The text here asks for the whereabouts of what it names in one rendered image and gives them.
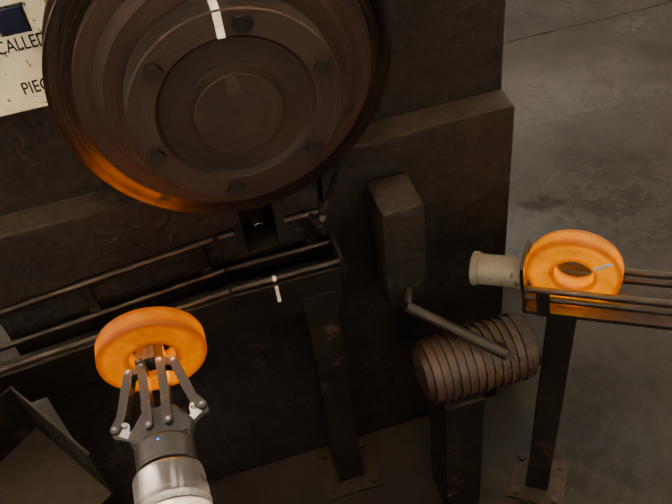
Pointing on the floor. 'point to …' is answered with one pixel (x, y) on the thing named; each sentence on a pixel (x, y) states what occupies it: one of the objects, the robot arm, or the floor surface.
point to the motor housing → (468, 395)
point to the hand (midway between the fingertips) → (148, 344)
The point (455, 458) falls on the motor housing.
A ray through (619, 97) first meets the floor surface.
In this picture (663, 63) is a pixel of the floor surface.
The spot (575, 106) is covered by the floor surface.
